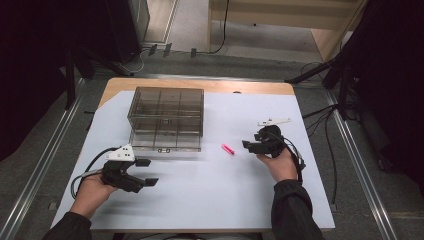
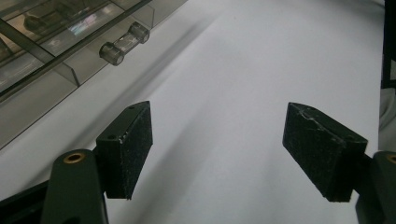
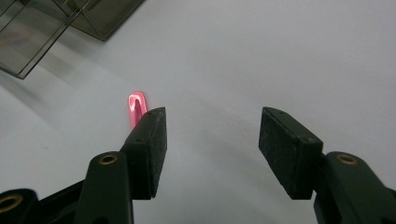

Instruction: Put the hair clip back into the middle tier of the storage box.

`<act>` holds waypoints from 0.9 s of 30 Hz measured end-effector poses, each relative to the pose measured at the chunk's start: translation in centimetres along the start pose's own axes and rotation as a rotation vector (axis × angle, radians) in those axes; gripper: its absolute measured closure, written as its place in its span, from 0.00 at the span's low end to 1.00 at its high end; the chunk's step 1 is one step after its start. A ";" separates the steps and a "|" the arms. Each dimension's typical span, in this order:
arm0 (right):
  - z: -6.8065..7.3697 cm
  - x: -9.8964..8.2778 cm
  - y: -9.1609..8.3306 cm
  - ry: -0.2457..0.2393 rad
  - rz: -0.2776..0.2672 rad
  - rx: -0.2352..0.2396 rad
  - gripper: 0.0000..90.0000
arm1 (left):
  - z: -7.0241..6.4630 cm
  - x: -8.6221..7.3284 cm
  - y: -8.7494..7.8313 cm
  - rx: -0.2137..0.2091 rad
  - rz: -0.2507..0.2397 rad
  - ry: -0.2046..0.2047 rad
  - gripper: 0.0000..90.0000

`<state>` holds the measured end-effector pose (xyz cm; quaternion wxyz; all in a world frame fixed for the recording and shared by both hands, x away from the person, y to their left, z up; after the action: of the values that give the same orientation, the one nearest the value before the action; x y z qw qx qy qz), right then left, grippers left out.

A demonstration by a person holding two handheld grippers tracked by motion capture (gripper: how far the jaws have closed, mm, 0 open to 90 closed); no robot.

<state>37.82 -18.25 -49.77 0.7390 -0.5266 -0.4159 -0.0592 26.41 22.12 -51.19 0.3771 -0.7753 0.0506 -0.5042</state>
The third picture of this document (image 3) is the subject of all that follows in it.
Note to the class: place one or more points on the clear smoky plastic organizer box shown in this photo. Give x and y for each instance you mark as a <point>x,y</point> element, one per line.
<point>46,28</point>

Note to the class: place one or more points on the pink plastic clip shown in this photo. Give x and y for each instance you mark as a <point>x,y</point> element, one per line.
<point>136,107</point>

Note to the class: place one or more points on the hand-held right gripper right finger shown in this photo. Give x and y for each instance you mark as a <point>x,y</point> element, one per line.
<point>295,149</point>

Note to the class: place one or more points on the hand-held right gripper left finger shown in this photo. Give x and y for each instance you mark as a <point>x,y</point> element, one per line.
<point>146,155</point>

